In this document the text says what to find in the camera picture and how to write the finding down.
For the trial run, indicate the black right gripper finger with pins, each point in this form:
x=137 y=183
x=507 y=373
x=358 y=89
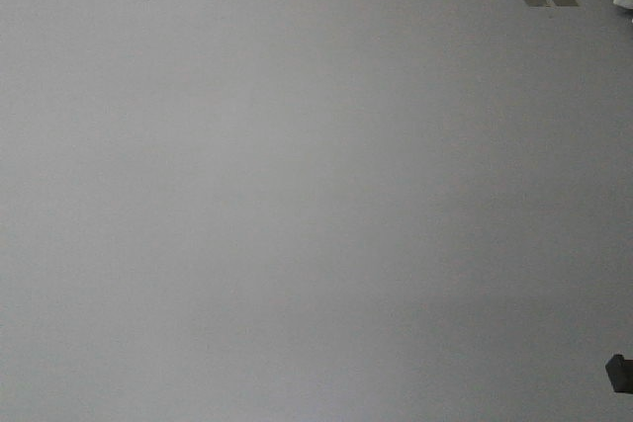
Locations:
x=620 y=373

